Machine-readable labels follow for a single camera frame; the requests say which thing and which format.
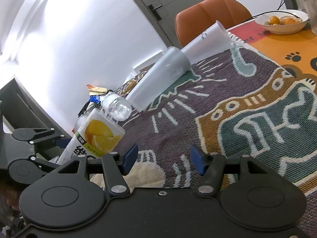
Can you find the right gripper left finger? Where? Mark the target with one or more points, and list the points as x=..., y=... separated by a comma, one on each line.
x=115, y=167

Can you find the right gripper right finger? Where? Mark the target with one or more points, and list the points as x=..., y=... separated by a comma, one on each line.
x=211, y=168

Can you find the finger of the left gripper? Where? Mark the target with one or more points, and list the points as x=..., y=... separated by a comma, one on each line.
x=41, y=138
x=26, y=171

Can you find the lemon vitamin water bottle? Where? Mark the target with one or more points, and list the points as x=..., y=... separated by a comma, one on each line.
x=100, y=132

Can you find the frosted cup near bottle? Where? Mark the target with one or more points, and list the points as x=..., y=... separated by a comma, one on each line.
x=167, y=70

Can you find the frosted cup near chair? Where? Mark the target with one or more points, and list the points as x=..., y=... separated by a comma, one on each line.
x=212, y=41

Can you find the dark woven patterned blanket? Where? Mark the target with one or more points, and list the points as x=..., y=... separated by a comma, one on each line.
x=234, y=103

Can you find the white foam packaging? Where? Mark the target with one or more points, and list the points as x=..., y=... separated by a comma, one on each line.
x=147, y=62

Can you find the orange cat table mat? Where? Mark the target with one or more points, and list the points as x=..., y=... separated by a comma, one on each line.
x=296, y=52

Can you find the orange upholstered chair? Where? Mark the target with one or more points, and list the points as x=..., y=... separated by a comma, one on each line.
x=194, y=20

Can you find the white fruit bowl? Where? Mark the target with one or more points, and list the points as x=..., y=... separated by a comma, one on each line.
x=285, y=22

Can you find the black power adapter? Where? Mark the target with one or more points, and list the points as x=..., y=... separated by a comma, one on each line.
x=291, y=4

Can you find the ribbed clear glass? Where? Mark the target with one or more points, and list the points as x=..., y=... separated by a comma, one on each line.
x=311, y=10

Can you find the black door handle lock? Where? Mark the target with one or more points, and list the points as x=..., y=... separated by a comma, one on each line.
x=154, y=7

